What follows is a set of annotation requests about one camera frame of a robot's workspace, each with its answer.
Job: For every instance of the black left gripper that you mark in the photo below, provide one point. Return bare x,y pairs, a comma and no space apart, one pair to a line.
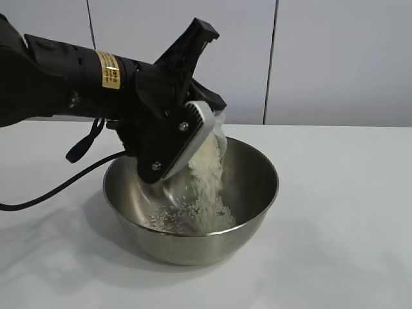
151,96

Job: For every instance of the stainless steel mixing bowl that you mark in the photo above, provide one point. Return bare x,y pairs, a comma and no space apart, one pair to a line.
209,248

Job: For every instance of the white uncooked rice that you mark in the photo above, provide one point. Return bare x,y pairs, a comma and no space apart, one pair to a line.
206,180

